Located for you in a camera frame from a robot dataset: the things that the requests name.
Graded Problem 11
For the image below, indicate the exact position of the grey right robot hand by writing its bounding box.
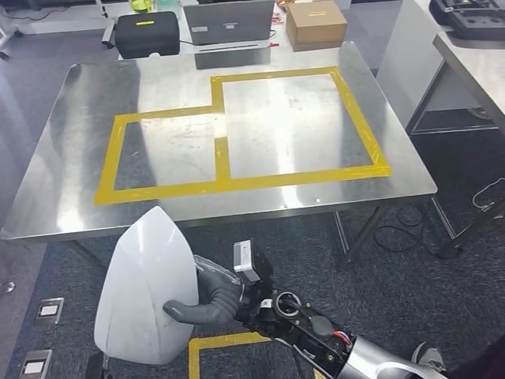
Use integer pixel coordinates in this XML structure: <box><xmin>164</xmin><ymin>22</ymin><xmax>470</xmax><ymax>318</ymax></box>
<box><xmin>163</xmin><ymin>254</ymin><xmax>246</xmax><ymax>326</ymax></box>

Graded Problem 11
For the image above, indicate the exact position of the silver floor socket plate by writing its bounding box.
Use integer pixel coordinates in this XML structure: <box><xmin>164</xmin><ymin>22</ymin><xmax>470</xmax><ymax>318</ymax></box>
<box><xmin>18</xmin><ymin>349</ymin><xmax>53</xmax><ymax>379</ymax></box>
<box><xmin>35</xmin><ymin>297</ymin><xmax>65</xmax><ymax>326</ymax></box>

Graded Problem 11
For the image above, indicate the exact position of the black equipment case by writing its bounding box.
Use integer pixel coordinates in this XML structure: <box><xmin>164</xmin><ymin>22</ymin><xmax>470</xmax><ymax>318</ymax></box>
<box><xmin>429</xmin><ymin>0</ymin><xmax>505</xmax><ymax>40</ymax></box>

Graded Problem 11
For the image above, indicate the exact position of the brown cardboard box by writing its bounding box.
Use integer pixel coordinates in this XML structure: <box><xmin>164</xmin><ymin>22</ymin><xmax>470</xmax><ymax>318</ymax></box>
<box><xmin>285</xmin><ymin>0</ymin><xmax>348</xmax><ymax>53</ymax></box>

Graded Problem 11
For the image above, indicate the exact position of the teal lidded container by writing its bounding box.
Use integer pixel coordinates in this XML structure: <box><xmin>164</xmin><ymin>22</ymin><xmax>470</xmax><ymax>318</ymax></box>
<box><xmin>155</xmin><ymin>0</ymin><xmax>183</xmax><ymax>14</ymax></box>

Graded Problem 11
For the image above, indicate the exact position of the white plastic car part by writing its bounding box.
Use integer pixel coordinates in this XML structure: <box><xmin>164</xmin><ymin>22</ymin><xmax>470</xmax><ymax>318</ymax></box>
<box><xmin>93</xmin><ymin>205</ymin><xmax>200</xmax><ymax>366</ymax></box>

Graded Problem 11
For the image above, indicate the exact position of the red snack wrapper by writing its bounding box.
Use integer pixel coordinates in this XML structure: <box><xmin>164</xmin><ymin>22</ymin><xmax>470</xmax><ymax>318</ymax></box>
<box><xmin>268</xmin><ymin>0</ymin><xmax>286</xmax><ymax>49</ymax></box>

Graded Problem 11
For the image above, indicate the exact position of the white floor cable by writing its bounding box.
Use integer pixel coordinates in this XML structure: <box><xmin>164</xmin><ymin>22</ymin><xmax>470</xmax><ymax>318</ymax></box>
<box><xmin>471</xmin><ymin>178</ymin><xmax>505</xmax><ymax>213</ymax></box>

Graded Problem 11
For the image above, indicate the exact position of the white rolling frame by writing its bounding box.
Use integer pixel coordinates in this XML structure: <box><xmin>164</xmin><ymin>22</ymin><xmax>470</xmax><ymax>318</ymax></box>
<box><xmin>0</xmin><ymin>0</ymin><xmax>116</xmax><ymax>51</ymax></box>

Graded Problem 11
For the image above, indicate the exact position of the white table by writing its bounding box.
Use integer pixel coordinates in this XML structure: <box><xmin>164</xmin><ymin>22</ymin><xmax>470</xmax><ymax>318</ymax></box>
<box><xmin>116</xmin><ymin>0</ymin><xmax>352</xmax><ymax>61</ymax></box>

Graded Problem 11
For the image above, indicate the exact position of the person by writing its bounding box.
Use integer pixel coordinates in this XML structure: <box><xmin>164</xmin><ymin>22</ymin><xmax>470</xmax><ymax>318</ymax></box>
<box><xmin>411</xmin><ymin>334</ymin><xmax>505</xmax><ymax>379</ymax></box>

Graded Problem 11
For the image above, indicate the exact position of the black floor cable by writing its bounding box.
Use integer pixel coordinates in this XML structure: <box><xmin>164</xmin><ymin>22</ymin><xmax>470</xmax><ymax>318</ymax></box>
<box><xmin>372</xmin><ymin>202</ymin><xmax>462</xmax><ymax>261</ymax></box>

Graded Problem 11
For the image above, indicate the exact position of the grey laptop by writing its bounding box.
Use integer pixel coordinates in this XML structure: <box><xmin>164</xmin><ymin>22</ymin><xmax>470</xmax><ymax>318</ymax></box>
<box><xmin>182</xmin><ymin>0</ymin><xmax>276</xmax><ymax>54</ymax></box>

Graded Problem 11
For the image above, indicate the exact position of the white side cabinet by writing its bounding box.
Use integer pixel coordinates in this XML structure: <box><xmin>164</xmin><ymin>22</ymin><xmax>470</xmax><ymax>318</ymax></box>
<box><xmin>376</xmin><ymin>0</ymin><xmax>480</xmax><ymax>129</ymax></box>

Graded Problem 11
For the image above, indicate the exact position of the black carrying case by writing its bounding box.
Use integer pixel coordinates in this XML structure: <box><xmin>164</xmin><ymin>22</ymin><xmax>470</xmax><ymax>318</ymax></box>
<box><xmin>115</xmin><ymin>10</ymin><xmax>181</xmax><ymax>60</ymax></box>

